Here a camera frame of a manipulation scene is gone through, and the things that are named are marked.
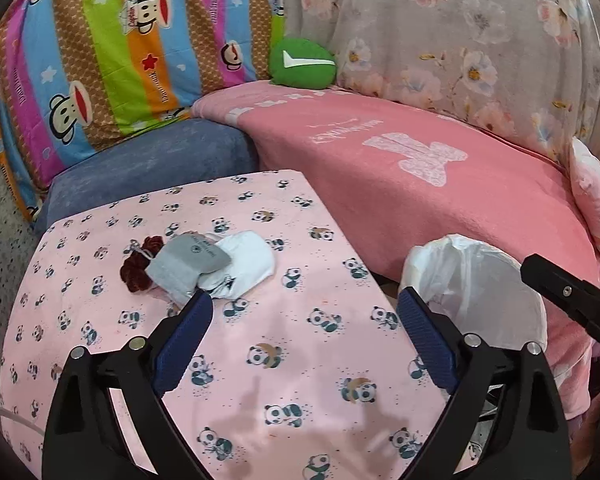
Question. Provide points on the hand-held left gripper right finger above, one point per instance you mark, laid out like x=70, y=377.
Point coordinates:
x=425, y=340

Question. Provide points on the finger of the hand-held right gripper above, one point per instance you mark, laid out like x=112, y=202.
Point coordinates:
x=570, y=292

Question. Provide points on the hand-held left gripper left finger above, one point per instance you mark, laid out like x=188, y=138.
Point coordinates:
x=185, y=340

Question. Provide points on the grey sock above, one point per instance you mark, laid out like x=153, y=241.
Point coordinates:
x=185, y=265

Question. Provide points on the bin with white plastic bag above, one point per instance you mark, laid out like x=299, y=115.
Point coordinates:
x=480, y=280

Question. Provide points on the white cloth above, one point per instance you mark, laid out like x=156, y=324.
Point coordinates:
x=247, y=260

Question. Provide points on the dark red scrunchie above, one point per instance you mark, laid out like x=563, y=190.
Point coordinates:
x=132, y=272

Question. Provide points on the pink panda print tablecloth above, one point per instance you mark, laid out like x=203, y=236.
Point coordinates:
x=280, y=310

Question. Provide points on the pink floral pillow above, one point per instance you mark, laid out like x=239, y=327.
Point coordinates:
x=592, y=185

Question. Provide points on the pink blanket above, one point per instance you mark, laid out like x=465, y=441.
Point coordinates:
x=380, y=185

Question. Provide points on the blue sofa cushion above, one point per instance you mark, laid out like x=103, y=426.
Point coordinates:
x=155, y=155

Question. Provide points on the green cushion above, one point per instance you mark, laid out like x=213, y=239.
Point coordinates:
x=295, y=75

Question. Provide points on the colourful striped monkey print quilt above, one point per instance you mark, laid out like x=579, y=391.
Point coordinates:
x=105, y=60

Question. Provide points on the grey floral blanket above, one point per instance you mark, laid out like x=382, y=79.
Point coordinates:
x=430, y=20

